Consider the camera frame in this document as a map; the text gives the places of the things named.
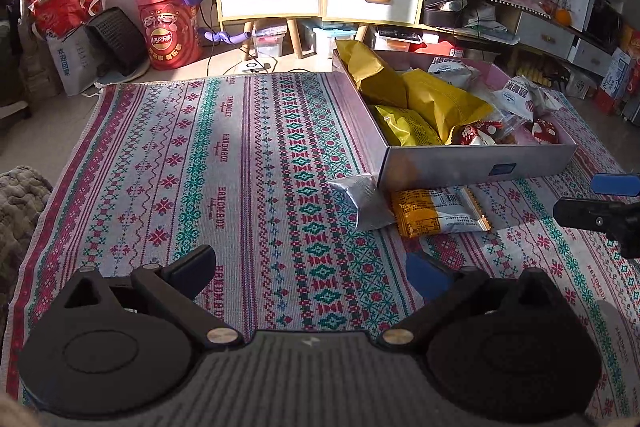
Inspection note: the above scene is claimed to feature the small red snack packet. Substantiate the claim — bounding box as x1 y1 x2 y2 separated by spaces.
530 118 560 144

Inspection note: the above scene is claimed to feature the orange gold snack bar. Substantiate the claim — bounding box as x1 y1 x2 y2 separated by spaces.
390 186 491 239

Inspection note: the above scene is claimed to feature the white pecan snack packet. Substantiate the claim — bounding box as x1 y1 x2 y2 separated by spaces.
494 76 563 122

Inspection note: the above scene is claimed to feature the plain yellow snack packet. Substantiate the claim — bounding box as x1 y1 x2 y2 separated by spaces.
401 69 494 145

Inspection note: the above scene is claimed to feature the white green snack packet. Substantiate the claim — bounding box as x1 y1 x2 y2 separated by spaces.
427 57 480 91

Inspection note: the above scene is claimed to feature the glossy yellow snack packet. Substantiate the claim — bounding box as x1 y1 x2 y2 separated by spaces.
369 105 442 147

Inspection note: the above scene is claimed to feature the yellow waffle sandwich packet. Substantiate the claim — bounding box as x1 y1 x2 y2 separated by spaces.
335 40 408 108

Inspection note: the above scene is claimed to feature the silver foil packet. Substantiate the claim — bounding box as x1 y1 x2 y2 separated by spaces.
329 173 396 232

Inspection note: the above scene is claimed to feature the patterned woven floor mat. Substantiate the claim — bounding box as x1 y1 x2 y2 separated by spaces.
1 72 639 421

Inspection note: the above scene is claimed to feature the grey knitted blanket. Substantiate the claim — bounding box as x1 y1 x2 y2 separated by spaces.
0 166 52 315

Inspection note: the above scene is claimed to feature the pink silver cardboard box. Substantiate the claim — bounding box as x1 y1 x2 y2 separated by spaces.
328 52 577 192

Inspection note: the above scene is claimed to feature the black mesh basket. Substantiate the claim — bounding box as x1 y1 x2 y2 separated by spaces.
86 6 148 76

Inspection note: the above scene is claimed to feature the red cylindrical snack drum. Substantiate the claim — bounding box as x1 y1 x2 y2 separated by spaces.
136 0 201 70

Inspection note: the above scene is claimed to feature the red shopping bag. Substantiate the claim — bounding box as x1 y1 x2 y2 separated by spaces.
28 0 106 39

